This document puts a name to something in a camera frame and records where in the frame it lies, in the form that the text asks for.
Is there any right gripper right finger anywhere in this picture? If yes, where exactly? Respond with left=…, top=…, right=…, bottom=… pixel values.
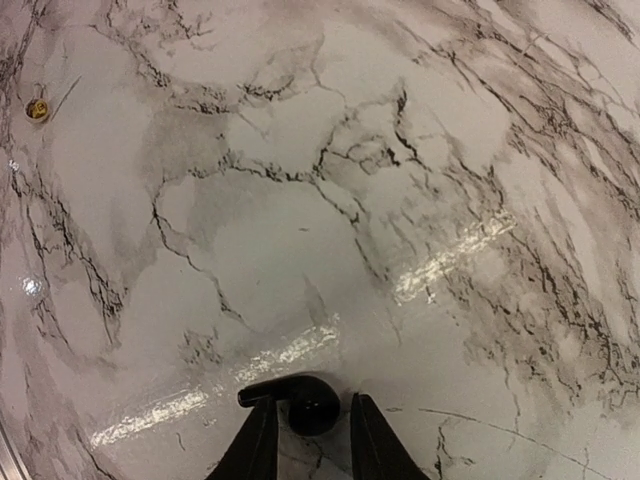
left=350, top=393, right=425, bottom=480

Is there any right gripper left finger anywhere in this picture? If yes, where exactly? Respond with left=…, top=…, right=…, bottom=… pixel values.
left=207, top=398, right=278, bottom=480

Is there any black earbud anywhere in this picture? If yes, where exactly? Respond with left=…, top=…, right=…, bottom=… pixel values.
left=238, top=374, right=341, bottom=437

